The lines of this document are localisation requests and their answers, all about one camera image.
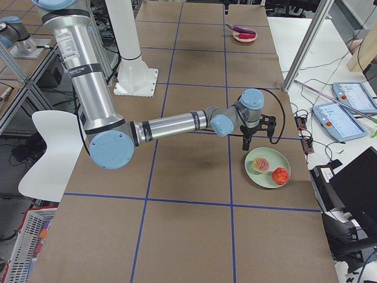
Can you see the green plate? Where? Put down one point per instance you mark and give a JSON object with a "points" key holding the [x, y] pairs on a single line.
{"points": [[275, 158]]}

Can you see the peach fruit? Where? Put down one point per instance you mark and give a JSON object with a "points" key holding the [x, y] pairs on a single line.
{"points": [[260, 165]]}

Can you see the purple eggplant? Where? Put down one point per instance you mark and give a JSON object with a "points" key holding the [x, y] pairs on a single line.
{"points": [[240, 30]]}

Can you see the teach pendant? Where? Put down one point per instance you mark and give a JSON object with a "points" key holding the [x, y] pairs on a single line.
{"points": [[338, 122], [356, 95]]}

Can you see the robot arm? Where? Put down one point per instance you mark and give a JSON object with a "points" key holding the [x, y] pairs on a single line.
{"points": [[111, 138]]}

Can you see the red pomegranate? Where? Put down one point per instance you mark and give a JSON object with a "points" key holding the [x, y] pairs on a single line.
{"points": [[280, 176]]}

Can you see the black laptop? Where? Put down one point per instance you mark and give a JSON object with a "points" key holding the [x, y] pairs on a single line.
{"points": [[355, 185]]}

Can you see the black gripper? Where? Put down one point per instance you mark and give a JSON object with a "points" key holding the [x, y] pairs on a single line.
{"points": [[248, 132]]}

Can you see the metal rod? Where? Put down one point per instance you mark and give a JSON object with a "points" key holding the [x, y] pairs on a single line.
{"points": [[335, 101]]}

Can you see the red chili pepper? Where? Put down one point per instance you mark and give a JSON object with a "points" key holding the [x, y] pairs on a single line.
{"points": [[246, 36]]}

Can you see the far teach pendant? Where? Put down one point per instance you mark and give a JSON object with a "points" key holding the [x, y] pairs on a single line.
{"points": [[356, 95]]}

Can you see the near teach pendant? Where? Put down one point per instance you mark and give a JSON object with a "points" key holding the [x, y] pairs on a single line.
{"points": [[338, 122]]}

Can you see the white plastic basket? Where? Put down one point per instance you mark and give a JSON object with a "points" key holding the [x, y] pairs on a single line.
{"points": [[30, 238]]}

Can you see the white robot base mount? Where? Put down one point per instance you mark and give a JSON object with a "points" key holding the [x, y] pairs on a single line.
{"points": [[134, 77]]}

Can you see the pink plate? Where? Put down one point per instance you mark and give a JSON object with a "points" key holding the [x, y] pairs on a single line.
{"points": [[235, 36]]}

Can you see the aluminium frame post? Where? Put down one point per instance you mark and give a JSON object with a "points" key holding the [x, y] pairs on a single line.
{"points": [[310, 35]]}

